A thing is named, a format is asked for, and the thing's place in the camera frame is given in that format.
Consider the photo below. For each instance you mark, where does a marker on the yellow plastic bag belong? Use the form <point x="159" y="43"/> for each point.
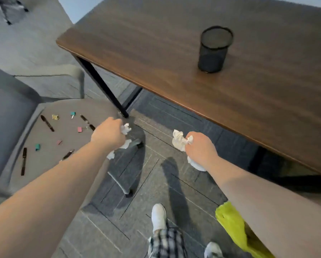
<point x="231" y="223"/>

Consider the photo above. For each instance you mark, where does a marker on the person's right hand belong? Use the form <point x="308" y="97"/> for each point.
<point x="200" y="150"/>

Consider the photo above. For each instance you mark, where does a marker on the plaid trousers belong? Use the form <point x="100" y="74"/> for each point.
<point x="167" y="244"/>

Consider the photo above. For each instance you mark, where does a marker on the brown wooden table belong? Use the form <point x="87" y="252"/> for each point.
<point x="163" y="51"/>

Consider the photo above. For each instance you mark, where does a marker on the yellow binder clip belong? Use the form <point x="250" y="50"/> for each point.
<point x="55" y="117"/>

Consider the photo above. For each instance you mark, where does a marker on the black marker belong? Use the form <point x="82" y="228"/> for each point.
<point x="47" y="123"/>
<point x="24" y="161"/>

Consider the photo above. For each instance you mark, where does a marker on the black mesh pen holder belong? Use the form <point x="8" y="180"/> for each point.
<point x="212" y="55"/>

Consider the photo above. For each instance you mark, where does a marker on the long white tissue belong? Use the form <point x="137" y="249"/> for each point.
<point x="127" y="144"/>

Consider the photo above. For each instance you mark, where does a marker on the person's left hand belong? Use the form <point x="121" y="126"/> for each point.
<point x="108" y="135"/>

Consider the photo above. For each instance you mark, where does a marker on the person's left forearm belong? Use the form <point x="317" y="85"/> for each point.
<point x="42" y="206"/>

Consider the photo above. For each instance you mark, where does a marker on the black ballpoint pen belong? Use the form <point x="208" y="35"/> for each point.
<point x="67" y="155"/>
<point x="83" y="118"/>

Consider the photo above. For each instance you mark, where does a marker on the person's right forearm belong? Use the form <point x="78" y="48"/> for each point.
<point x="270" y="212"/>

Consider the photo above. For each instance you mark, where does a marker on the white shoe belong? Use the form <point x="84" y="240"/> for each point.
<point x="212" y="250"/>
<point x="159" y="217"/>

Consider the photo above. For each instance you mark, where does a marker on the grey office chair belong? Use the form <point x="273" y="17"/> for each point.
<point x="69" y="139"/>

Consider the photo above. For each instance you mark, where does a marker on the teal binder clip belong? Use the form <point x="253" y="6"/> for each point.
<point x="37" y="147"/>
<point x="73" y="113"/>

